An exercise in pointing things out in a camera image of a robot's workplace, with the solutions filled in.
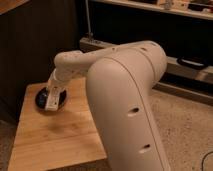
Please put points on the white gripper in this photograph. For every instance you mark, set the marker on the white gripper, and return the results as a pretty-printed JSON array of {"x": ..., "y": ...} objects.
[{"x": 57, "y": 80}]

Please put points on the white plastic bottle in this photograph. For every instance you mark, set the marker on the white plastic bottle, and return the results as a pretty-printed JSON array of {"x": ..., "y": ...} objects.
[{"x": 52, "y": 103}]

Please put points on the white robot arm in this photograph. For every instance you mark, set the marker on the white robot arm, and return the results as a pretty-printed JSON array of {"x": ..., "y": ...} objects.
[{"x": 118, "y": 83}]

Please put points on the black ceramic bowl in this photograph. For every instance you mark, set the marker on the black ceramic bowl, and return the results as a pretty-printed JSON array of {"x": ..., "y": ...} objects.
[{"x": 41, "y": 98}]

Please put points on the wooden table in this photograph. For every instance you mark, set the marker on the wooden table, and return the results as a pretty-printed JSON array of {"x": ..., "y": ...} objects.
[{"x": 49, "y": 140}]

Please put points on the black object on beam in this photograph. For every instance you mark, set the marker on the black object on beam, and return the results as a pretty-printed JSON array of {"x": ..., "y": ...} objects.
[{"x": 191, "y": 64}]

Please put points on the wooden wall shelf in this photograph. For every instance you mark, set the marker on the wooden wall shelf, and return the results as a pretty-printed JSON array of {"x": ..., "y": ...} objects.
[{"x": 176, "y": 7}]

